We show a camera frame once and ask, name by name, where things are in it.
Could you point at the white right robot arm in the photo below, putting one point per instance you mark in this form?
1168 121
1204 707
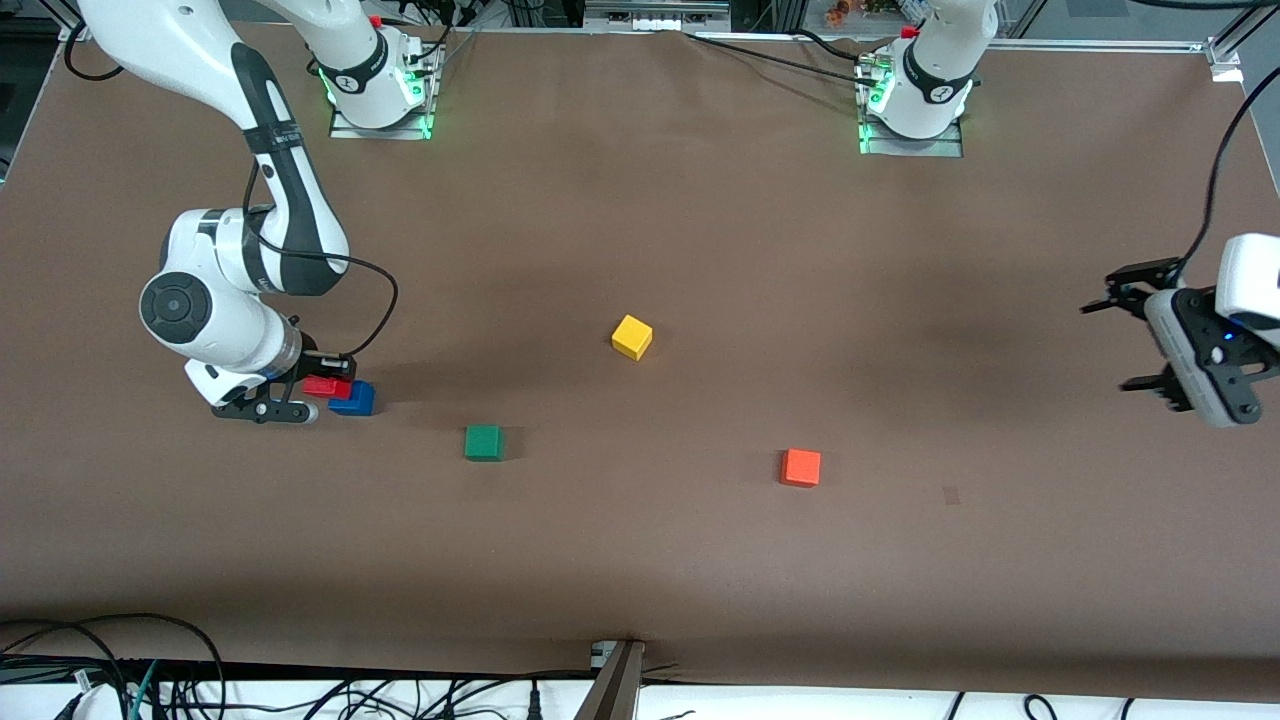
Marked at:
200 310

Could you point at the dark metal support post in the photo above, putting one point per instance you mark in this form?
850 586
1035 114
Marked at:
615 695

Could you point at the orange wooden block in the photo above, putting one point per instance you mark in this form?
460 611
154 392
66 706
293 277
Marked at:
800 468

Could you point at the small metal bracket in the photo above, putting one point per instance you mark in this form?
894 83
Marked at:
603 655

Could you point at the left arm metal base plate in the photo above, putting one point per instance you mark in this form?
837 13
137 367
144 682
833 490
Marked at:
915 148

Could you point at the red wooden block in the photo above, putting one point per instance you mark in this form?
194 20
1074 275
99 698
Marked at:
325 387

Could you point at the green wooden block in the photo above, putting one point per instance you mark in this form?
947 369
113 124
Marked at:
484 443

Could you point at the aluminium frame profile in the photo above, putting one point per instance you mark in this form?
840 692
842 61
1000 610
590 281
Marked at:
1225 60

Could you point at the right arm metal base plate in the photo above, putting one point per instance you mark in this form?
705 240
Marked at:
425 100

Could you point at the brown table cover sheet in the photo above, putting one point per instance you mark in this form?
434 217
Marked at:
640 550

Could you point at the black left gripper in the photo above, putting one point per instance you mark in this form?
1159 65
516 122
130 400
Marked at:
1163 294

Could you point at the blue wooden block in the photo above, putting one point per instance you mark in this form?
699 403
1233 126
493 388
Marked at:
357 403

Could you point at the yellow wooden block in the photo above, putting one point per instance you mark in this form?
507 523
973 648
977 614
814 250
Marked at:
631 337

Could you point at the white power strip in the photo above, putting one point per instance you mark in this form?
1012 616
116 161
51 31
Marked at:
655 15

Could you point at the orange toy figure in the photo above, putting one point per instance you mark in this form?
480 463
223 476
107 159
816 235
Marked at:
838 12

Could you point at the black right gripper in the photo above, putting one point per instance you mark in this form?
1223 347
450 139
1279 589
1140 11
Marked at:
318 364

